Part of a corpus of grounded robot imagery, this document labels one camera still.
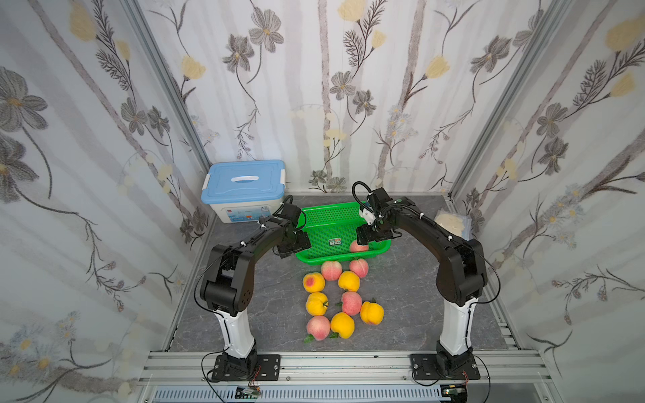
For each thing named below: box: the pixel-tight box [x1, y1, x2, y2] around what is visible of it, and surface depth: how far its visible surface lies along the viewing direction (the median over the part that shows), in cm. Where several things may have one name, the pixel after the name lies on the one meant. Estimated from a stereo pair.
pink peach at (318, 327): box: [306, 315, 331, 341], surface depth 78 cm
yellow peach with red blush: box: [302, 272, 326, 293], surface depth 88 cm
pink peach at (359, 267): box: [349, 258, 369, 278], surface depth 92 cm
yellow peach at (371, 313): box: [359, 301, 385, 325], surface depth 81 cm
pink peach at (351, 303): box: [340, 291, 363, 316], surface depth 83 cm
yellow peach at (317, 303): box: [305, 292, 330, 317], surface depth 83 cm
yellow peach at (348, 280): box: [337, 270, 361, 293], surface depth 90 cm
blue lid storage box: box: [200, 159, 286, 223], surface depth 104 cm
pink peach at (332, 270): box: [320, 260, 343, 282], surface depth 91 cm
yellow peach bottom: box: [330, 312, 356, 340], surface depth 80 cm
